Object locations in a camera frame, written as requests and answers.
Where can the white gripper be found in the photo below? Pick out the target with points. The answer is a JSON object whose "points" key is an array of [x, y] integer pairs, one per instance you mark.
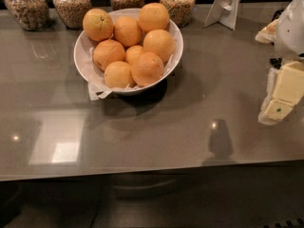
{"points": [[291, 32]]}

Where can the white paper bowl liner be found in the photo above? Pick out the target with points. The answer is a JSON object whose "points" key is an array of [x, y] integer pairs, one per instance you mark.
{"points": [[97, 89]]}

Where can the white ceramic bowl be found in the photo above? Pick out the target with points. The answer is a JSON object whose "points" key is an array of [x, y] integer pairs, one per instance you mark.
{"points": [[175, 57]]}

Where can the white folded card stand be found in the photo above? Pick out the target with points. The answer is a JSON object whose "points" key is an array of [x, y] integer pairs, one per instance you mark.
{"points": [[224, 12]]}

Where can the small orange in centre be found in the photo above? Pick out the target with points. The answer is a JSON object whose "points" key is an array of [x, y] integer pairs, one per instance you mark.
{"points": [[132, 54]]}

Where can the far left glass grain jar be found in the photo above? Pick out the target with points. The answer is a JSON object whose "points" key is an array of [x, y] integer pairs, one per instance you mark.
{"points": [[30, 15]]}

